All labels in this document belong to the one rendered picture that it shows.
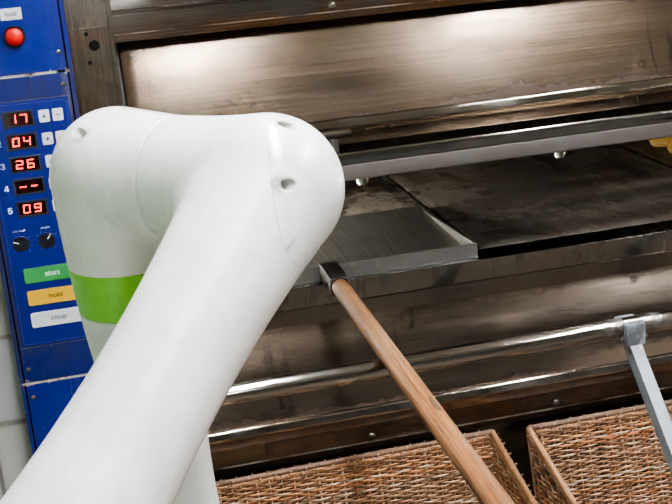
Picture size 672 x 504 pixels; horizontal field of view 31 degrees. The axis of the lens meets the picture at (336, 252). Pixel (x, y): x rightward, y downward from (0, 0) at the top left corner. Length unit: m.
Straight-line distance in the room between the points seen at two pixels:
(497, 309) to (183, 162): 1.32
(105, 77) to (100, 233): 0.93
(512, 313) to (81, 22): 0.93
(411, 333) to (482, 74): 0.48
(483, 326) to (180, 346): 1.40
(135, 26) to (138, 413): 1.19
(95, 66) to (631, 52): 0.92
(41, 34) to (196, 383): 1.13
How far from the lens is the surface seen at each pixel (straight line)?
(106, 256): 1.06
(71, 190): 1.05
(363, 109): 2.02
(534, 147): 1.99
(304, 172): 0.93
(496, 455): 2.26
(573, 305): 2.28
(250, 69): 2.00
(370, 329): 1.79
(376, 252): 2.22
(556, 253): 2.21
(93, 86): 1.97
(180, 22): 1.97
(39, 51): 1.93
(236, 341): 0.89
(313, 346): 2.14
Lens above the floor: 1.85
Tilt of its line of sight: 17 degrees down
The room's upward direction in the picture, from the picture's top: 5 degrees counter-clockwise
